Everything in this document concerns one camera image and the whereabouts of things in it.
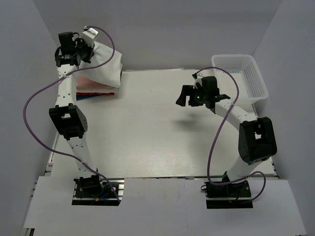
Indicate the white plastic mesh basket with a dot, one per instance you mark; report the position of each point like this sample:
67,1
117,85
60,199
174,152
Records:
247,75

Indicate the red printed folded t-shirt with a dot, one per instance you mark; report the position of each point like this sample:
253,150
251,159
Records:
91,94

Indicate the white t-shirt with robot print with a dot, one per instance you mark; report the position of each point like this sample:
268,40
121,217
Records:
105,66

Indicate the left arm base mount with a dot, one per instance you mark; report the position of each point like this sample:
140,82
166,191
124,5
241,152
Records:
94,191

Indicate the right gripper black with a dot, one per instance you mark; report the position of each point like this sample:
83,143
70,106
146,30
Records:
186,91

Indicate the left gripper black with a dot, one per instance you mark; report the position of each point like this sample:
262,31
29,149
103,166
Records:
80,42

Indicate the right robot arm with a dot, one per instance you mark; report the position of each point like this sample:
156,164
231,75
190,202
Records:
256,139

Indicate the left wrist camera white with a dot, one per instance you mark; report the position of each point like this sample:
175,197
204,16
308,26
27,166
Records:
89,35

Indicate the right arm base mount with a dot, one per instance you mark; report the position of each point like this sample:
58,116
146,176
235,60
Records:
232,196

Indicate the navy blue folded t-shirt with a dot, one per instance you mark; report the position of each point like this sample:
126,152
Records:
81,97

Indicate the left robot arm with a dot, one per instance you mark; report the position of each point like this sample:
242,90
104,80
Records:
68,119

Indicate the pink t-shirt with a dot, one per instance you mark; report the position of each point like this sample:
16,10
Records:
87,85

